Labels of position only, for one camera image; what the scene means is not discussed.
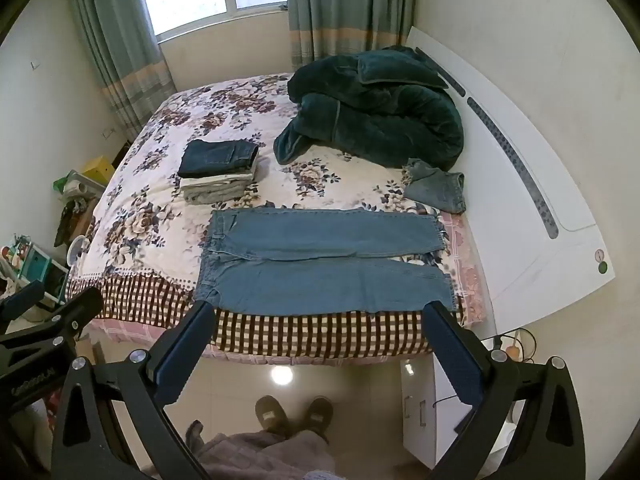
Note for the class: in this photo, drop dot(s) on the cluttered side shelf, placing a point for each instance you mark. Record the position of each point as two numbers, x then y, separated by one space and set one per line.
35 270

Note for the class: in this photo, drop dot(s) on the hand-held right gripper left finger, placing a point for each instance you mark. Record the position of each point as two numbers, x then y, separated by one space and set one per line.
184 356

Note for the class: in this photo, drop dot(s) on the cluttered side table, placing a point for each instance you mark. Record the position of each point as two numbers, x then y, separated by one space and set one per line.
75 210

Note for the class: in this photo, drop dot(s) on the white headboard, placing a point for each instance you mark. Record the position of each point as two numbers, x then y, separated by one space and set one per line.
520 170

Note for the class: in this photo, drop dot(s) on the white nightstand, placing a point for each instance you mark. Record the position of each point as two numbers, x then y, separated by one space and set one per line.
417 395

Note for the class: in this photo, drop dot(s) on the folded beige pants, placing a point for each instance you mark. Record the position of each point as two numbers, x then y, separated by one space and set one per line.
215 189

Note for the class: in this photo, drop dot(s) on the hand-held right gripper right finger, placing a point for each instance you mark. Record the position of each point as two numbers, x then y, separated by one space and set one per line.
452 356

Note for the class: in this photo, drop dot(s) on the pink patterned cloth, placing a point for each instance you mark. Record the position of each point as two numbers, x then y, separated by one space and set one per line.
467 265

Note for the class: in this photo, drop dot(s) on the small crumpled denim garment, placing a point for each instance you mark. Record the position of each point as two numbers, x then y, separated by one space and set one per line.
437 185

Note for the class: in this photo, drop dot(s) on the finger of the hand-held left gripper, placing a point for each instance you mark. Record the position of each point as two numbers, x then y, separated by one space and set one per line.
22 300
75 310

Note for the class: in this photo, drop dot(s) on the person's grey robe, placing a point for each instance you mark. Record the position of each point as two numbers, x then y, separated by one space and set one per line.
260 455

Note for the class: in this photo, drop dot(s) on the yellow box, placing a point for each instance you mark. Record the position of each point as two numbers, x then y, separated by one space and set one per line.
97 169

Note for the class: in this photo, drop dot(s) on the person's right slipper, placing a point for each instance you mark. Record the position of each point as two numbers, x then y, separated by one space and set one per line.
318 416

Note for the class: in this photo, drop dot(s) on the green striped curtain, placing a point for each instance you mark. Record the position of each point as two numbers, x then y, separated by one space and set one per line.
345 10
115 35

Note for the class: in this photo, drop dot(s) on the small white fan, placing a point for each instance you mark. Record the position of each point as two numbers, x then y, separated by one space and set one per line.
78 251

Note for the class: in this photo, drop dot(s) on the folded dark blue jeans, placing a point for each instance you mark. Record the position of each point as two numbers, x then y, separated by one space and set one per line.
217 157

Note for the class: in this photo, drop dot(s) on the dark green plush blanket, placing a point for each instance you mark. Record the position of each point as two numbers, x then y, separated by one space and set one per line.
380 110

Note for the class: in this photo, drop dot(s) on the light blue denim pants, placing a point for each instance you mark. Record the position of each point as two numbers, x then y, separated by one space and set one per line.
320 260

